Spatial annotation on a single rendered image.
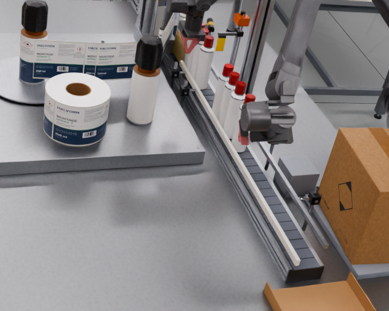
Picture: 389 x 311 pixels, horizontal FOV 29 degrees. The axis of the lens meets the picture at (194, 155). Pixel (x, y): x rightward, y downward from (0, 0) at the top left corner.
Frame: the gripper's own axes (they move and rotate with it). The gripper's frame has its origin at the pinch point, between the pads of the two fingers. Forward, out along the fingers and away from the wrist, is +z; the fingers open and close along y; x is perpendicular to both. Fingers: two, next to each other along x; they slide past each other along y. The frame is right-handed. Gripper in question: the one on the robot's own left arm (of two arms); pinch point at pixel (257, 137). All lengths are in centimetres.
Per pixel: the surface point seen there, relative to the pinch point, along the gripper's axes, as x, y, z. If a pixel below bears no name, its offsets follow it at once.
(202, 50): -47, -7, 56
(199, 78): -40, -7, 64
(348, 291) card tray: 42, -26, 10
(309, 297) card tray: 42.4, -13.5, 9.6
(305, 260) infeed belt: 32.2, -15.0, 11.9
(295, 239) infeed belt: 25.5, -15.2, 17.5
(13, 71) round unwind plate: -45, 58, 72
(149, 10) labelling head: -70, 6, 75
